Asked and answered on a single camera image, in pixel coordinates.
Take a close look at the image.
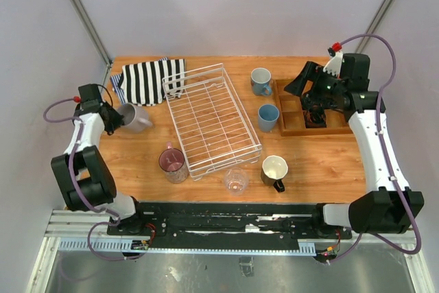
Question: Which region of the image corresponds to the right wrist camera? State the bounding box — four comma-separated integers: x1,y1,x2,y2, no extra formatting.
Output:
323,42,344,78

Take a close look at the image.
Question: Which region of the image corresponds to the plain blue cup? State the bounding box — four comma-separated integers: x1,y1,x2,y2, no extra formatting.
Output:
258,104,280,132

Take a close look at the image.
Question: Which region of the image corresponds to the black white striped cloth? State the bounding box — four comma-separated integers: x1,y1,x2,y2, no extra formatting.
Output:
118,58,186,106

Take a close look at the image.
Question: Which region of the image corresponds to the white wire dish rack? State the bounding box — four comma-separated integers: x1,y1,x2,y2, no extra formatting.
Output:
163,63,262,180

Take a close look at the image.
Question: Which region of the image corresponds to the clear glass cup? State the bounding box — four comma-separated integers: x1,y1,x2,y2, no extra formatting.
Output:
224,167,249,195

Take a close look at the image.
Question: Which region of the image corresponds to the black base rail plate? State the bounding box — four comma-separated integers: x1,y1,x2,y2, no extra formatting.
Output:
107,202,352,253

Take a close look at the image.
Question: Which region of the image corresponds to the grey slotted cable duct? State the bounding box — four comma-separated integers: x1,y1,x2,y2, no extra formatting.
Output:
57,239,316,257

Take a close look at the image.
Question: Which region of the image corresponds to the lilac grey mug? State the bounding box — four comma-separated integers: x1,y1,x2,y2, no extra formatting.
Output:
117,104,154,133

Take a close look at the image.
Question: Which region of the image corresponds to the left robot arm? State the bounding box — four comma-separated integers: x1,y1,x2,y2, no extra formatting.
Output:
43,84,147,235

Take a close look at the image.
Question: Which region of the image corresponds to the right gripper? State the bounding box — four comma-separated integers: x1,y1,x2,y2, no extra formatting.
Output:
283,61,346,106

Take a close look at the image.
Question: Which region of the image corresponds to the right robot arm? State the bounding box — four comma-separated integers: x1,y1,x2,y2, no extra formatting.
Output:
284,53,424,238

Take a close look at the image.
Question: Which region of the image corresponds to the wooden compartment tray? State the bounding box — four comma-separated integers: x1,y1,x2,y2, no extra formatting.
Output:
272,79,352,137

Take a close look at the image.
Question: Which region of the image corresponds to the black white-lined mug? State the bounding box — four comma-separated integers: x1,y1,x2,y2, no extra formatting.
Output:
261,155,289,193

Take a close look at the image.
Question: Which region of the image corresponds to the pink ghost mug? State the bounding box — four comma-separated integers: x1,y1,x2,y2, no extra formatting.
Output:
158,142,189,184

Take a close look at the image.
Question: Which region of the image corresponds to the blue floral mug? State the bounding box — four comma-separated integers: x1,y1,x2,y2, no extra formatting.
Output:
250,67,272,96

